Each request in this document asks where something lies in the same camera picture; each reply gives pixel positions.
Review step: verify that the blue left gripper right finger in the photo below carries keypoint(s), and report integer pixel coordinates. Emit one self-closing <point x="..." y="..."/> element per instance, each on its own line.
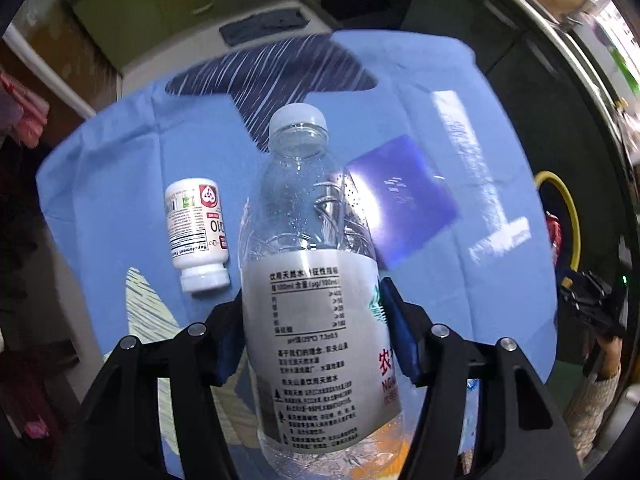
<point x="405" y="323"/>

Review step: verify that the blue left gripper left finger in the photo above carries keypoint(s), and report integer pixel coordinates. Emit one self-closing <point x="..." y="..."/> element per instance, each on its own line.
<point x="230" y="339"/>

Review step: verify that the clear plastic water bottle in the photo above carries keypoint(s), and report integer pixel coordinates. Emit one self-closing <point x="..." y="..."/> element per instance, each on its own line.
<point x="321" y="363"/>

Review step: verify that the purple cardboard box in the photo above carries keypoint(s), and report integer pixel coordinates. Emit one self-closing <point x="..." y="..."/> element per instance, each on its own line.
<point x="405" y="200"/>

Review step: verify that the yellow rimmed blue trash bin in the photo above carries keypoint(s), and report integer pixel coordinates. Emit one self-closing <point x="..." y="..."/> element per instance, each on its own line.
<point x="562" y="223"/>

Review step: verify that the white pill bottle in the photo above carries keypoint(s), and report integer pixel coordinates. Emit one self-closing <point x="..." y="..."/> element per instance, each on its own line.
<point x="197" y="237"/>

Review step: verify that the light blue table cloth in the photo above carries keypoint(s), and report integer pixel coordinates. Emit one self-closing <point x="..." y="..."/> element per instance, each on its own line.
<point x="486" y="283"/>

